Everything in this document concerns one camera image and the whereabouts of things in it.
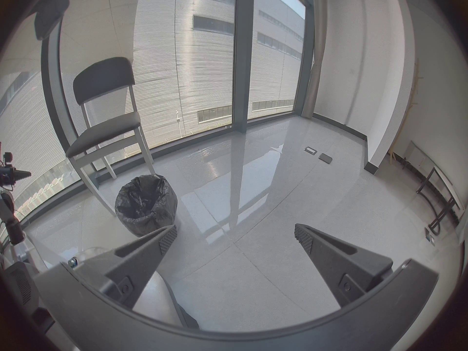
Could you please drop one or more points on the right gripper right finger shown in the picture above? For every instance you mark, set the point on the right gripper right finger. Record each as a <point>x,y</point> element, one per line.
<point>340,261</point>

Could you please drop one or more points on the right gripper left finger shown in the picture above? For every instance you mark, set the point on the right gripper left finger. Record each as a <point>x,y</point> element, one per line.
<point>131,265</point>

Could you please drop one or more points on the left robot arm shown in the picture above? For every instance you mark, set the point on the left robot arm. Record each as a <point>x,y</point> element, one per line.
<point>15,232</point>

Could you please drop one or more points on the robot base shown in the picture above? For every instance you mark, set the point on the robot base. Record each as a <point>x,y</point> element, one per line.
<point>153,298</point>

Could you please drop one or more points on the black plastic bag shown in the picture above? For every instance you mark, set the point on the black plastic bag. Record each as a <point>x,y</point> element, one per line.
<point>146,203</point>

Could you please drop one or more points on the white table with black legs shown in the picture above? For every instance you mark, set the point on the white table with black legs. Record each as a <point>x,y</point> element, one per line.
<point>451,189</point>

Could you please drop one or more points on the white chair with dark seat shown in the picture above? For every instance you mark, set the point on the white chair with dark seat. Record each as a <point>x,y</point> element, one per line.
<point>106,75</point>

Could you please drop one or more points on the window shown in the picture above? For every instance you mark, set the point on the window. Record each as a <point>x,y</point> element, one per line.
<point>243,49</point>

